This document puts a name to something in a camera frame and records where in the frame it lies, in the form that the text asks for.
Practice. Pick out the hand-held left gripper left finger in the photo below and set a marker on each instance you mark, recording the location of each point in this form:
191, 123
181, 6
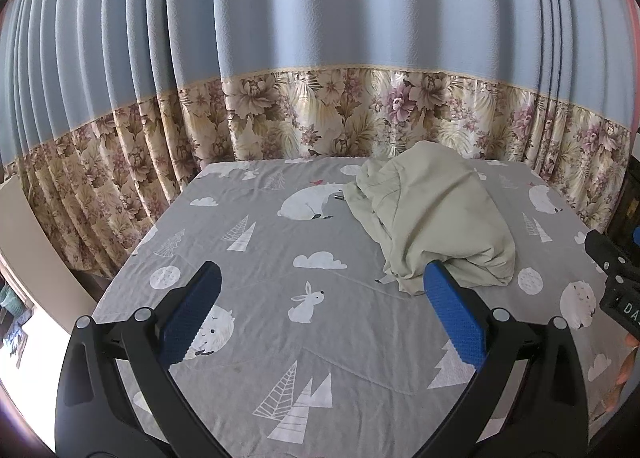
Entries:
192, 313

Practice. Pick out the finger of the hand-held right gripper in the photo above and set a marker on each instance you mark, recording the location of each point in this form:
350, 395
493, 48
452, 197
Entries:
605, 250

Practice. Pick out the grey animal print bed sheet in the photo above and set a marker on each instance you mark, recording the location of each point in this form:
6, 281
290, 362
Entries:
300, 218

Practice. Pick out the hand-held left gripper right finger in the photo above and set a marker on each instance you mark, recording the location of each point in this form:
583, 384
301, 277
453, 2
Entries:
455, 313

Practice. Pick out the blue curtain with floral hem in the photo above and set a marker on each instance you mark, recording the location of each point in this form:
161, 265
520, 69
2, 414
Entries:
300, 3

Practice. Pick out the person's right hand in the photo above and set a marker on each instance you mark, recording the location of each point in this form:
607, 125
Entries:
627, 360

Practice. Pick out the beige hooded jacket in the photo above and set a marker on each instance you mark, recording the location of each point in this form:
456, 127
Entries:
440, 208

